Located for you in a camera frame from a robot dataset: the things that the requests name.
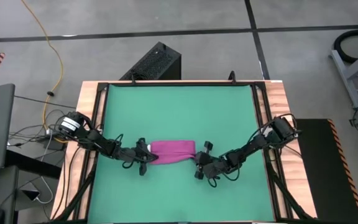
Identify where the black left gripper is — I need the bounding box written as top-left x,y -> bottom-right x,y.
124,138 -> 160,177

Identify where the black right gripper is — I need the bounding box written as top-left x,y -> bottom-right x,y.
191,141 -> 230,181

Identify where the pink towel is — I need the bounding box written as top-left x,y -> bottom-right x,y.
147,139 -> 197,166

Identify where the green table mat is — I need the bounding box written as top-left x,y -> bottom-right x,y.
87,84 -> 279,223

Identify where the black mesh computer tower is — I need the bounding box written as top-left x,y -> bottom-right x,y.
119,41 -> 183,81

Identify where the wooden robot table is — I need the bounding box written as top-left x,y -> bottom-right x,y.
50,80 -> 319,222

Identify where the black operator desk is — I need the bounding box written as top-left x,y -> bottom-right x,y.
0,148 -> 63,224

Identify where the large black hazard-striped mat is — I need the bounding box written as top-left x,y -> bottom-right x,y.
293,118 -> 358,224

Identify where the smartphone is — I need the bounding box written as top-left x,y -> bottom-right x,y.
21,189 -> 41,202

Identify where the grey metal stand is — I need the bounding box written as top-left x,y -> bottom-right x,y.
329,45 -> 358,110

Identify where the black aluminium table frame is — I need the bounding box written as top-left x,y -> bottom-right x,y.
53,81 -> 318,224

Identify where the yellow cable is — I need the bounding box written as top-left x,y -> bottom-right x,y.
21,0 -> 65,144

